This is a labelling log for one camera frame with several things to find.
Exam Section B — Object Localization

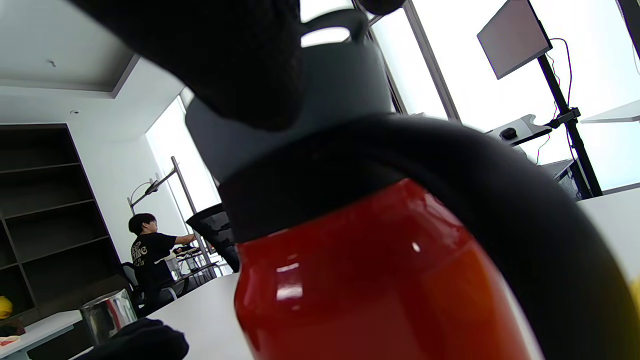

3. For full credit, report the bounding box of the yellow plastic bowl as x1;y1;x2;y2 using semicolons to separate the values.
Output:
627;277;640;318

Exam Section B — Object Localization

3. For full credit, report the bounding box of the person's left hand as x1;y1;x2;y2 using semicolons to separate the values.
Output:
75;317;190;360

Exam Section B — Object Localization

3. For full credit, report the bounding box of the black computer tower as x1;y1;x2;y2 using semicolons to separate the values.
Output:
541;159;586;201

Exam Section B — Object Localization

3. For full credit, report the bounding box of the black computer cart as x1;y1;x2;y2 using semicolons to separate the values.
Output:
485;50;603;198

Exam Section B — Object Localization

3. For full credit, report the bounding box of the grey flat monitor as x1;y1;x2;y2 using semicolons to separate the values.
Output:
476;0;553;80

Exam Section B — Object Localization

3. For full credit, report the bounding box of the dark wooden shelf unit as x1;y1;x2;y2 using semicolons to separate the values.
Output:
0;124;132;326

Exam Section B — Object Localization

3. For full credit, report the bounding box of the person's right hand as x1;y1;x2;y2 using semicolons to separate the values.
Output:
70;0;406;132

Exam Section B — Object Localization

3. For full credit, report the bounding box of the red hot water kettle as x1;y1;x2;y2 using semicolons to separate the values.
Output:
217;114;640;360

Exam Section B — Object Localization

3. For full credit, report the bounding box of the black mesh office chair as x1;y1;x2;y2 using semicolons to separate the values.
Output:
186;202;241;273

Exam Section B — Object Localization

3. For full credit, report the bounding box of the silver aluminium frame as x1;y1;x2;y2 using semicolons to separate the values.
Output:
127;156;223;278

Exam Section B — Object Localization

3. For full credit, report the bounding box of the black steel kettle lid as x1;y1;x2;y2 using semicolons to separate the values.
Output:
80;289;138;346

